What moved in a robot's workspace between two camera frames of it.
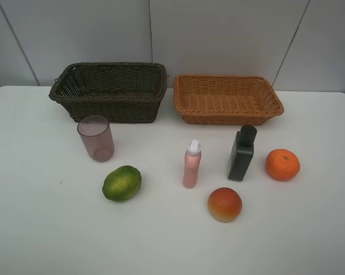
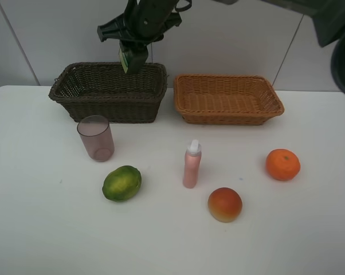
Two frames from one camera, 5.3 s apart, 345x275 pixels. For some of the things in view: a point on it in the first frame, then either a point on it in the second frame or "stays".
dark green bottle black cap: [242, 153] -> [131, 64]
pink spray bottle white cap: [192, 164] stays
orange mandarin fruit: [282, 164] stays
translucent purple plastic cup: [95, 132] stays
